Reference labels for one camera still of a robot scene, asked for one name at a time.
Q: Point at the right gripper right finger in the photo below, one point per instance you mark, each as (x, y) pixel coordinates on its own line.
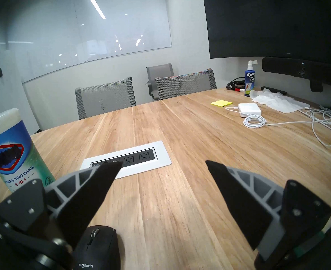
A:
(247, 204)

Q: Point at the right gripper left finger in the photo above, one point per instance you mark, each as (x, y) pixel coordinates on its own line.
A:
(81, 199)

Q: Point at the disinfecting wipes canister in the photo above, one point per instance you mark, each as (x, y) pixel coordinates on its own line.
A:
(10, 148)

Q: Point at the black Logitech mouse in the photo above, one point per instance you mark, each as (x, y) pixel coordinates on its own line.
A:
(100, 249)

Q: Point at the white table power outlet panel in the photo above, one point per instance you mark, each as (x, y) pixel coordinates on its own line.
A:
(160, 161)

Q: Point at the white power adapter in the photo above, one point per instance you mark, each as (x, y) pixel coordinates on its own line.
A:
(249, 109)

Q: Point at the grey mesh office chair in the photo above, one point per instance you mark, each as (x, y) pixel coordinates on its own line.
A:
(185, 85)
(106, 99)

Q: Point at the yellow sticky note pad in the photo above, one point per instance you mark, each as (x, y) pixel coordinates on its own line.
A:
(221, 103)

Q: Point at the crumpled white tissue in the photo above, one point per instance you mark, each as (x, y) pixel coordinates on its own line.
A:
(278, 102)

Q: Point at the black remote control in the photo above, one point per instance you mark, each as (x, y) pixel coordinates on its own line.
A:
(274, 90)

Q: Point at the blue whiteboard cleaner spray bottle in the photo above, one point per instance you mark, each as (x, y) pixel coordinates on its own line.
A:
(249, 81)

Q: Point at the mobile whiteboard on stand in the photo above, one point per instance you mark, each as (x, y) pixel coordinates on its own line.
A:
(2, 95)

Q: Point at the black video conference bar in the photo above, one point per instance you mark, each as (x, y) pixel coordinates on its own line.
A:
(286, 67)

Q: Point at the grey office chair with armrests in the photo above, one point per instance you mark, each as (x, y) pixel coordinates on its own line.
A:
(160, 72)

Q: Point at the large black TV screen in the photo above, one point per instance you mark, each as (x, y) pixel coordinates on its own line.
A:
(266, 24)

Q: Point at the glass wall whiteboard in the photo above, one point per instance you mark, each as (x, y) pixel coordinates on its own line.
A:
(55, 33)

